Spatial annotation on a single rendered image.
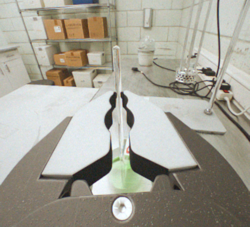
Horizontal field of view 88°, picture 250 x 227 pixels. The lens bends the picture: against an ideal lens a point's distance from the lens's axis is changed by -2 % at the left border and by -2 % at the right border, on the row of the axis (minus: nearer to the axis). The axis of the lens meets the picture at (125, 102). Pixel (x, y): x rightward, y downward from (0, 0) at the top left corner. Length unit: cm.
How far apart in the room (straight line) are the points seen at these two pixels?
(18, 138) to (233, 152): 65
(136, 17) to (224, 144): 225
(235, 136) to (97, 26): 208
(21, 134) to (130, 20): 225
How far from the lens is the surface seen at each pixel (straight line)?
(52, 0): 252
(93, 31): 228
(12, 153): 52
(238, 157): 48
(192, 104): 62
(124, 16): 251
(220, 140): 51
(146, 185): 25
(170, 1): 249
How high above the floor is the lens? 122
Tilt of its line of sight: 32 degrees down
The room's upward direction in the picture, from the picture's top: 2 degrees counter-clockwise
